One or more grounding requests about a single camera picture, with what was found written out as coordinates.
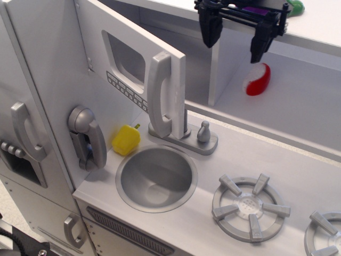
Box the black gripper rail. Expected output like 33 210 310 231
194 1 290 63

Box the white toy microwave door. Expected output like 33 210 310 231
75 1 186 139

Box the purple toy eggplant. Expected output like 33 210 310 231
243 0 305 18

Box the grey toy faucet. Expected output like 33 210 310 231
148 110 218 156

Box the yellow toy bell pepper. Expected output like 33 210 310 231
111 124 141 156

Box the round silver sink bowl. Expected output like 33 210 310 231
116 145 198 213

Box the grey stove burner left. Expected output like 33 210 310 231
212 174 291 243

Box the grey stove burner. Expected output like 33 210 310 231
304 211 340 255
212 174 291 243

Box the grey stove burner right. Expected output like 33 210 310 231
304 211 340 255

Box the grey oven vent grille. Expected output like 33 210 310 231
86 207 174 255

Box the grey ice dispenser panel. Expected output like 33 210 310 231
1 139 47 188

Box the grey toy wall phone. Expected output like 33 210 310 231
68 105 107 172

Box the grey fridge door handle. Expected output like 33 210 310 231
11 101 46 162

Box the grey lower fridge handle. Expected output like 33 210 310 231
63 213 86 249

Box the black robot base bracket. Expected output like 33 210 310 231
1 215 54 255

